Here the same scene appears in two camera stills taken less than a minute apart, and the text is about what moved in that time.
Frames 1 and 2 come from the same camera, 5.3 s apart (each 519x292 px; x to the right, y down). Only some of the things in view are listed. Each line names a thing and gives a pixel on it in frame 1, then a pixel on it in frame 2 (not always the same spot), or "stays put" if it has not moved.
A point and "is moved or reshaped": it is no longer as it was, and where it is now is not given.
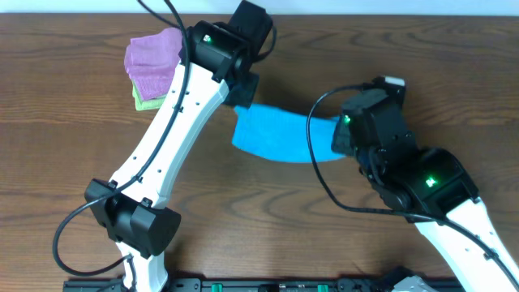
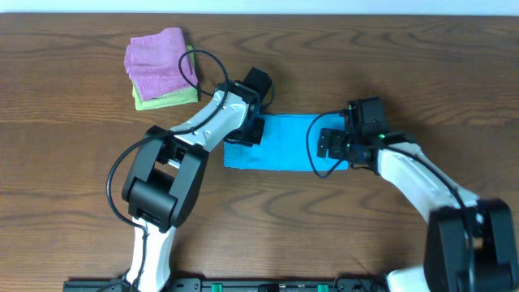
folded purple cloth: x=152 y=61 stays put
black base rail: x=270 y=285 stays put
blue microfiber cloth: x=281 y=135 is moved or reshaped
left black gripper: x=245 y=91 -> x=251 y=132
